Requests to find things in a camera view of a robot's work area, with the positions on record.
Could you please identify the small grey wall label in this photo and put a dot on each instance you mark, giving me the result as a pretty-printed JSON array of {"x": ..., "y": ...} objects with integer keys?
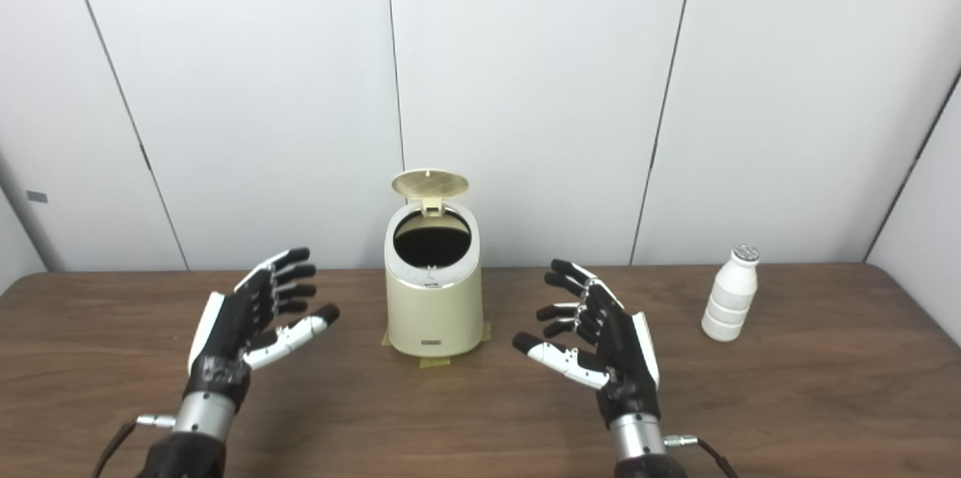
[{"x": 37, "y": 196}]

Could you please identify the small white plastic bottle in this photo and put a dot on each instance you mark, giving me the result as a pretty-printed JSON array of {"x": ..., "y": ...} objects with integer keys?
[{"x": 730, "y": 298}]

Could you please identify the cream-colored lidded bin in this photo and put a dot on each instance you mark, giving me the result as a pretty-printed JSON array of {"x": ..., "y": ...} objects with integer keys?
[{"x": 434, "y": 305}]

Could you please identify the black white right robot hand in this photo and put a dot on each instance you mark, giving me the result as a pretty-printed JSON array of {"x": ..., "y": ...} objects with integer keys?
[{"x": 619, "y": 350}]

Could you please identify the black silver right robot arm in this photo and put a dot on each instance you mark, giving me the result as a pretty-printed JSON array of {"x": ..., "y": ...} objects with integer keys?
[{"x": 642, "y": 448}]

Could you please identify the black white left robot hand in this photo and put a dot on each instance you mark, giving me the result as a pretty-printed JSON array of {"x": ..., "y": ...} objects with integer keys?
[{"x": 225, "y": 335}]

